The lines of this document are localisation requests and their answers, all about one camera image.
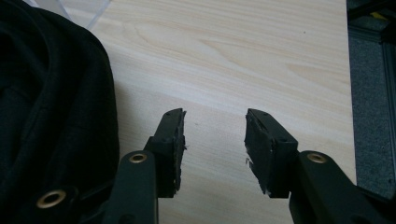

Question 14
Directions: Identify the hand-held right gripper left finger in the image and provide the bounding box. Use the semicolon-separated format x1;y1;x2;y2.
143;107;188;199

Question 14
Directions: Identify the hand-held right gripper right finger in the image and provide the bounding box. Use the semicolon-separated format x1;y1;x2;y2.
244;107;300;199

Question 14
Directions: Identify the black cloth garment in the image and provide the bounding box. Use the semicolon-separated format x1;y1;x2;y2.
0;0;120;224

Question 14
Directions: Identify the clear plastic sheet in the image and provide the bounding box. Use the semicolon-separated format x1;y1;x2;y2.
22;0;112;31

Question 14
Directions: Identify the black metal frame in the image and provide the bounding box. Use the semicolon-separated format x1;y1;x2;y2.
346;0;396;104

